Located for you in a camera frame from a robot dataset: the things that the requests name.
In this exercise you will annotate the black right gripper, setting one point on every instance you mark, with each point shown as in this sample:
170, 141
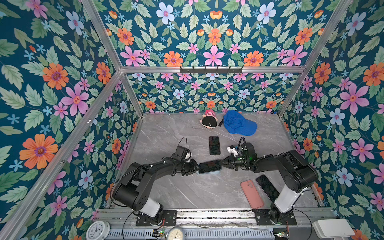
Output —
231, 163

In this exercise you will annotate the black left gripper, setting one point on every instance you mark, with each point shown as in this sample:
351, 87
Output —
194, 168

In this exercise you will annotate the light blue phone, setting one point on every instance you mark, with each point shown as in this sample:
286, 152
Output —
210, 172

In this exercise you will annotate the black smartphone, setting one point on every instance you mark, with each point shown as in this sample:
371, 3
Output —
268, 187
214, 145

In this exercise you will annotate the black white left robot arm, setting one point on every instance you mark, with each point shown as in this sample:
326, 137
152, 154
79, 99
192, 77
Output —
134, 187

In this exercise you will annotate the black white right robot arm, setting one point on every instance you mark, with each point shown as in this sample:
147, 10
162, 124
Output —
298, 176

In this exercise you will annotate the pink phone case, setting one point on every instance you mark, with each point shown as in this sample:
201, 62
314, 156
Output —
252, 194

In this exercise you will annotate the blue baseball cap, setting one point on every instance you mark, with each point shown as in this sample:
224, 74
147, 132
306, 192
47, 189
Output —
235, 123

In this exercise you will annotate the plush doll pink striped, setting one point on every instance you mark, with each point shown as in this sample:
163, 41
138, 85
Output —
209, 119

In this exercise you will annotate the round timer gauge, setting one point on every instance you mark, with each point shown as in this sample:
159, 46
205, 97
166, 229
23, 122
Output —
176, 233

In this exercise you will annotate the white vented strip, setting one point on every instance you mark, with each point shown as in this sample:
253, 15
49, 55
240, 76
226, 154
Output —
193, 234

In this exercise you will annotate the white round clock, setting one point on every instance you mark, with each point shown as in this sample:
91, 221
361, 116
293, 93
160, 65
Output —
98, 230

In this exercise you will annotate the white rectangular box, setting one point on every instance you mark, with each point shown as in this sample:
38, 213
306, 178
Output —
333, 228

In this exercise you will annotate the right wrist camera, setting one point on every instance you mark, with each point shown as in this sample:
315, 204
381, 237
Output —
233, 150

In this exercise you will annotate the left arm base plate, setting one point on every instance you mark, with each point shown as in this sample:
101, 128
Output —
168, 218

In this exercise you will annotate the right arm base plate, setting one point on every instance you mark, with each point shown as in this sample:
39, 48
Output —
264, 217

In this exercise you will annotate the aluminium front rail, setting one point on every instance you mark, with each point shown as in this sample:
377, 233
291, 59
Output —
217, 217

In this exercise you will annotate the black hook rail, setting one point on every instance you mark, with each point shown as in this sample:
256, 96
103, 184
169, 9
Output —
210, 70

